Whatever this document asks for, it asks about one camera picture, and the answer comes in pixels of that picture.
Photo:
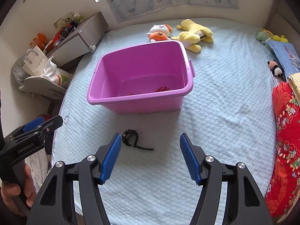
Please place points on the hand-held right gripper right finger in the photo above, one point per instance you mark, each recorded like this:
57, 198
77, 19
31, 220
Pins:
189, 159

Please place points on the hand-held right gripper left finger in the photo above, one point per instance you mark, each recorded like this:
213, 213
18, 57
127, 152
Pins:
111, 159

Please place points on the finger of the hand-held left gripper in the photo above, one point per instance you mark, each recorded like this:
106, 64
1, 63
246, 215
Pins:
34, 124
54, 124

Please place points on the black wrist watch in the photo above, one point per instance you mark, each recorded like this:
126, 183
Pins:
130, 138

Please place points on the purple plastic bin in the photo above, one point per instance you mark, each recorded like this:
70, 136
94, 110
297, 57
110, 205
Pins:
140, 68

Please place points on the person's left hand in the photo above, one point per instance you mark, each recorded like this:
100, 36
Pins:
9, 191

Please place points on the red basket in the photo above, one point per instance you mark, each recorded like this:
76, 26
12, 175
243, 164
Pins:
45, 116

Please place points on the white cloth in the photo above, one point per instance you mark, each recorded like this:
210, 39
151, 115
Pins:
38, 168

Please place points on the grey chair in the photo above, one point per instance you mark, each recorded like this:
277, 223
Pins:
42, 85

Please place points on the white plastic sack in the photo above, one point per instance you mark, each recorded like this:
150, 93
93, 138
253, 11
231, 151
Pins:
61, 77

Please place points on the grey bag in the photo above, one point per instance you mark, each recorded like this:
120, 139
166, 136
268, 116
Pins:
18, 72

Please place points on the light blue quilted bedsheet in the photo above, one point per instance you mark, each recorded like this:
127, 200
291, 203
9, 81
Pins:
222, 112

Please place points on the white paper bag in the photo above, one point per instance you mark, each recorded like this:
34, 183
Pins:
37, 61

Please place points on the red packets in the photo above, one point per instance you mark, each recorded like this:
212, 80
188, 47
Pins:
54, 42

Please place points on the orange box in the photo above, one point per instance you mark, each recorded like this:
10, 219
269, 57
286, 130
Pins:
39, 39

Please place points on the grey nightstand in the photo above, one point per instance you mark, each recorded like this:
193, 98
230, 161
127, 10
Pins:
77, 42

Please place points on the black toy car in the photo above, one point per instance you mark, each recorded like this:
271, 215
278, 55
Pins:
68, 29

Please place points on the red floral quilt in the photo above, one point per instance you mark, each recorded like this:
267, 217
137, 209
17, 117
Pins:
288, 145

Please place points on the printed picture card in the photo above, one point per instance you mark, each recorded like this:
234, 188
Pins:
62, 21

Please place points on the small white bottle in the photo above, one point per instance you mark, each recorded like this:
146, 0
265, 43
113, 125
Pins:
76, 16

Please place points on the small panda plush toy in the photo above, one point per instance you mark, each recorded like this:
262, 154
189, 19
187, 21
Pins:
277, 70

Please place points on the white and orange plush toy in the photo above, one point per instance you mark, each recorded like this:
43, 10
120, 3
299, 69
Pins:
159, 32

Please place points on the yellow striped blanket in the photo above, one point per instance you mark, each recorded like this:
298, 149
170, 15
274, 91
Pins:
295, 80

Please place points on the blue printed pillow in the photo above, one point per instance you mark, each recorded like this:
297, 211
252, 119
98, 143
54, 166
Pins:
286, 54

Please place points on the green and yellow plush toy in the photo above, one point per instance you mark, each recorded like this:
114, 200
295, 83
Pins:
264, 36

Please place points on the grey padded headboard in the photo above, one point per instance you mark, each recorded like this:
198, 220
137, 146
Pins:
283, 21

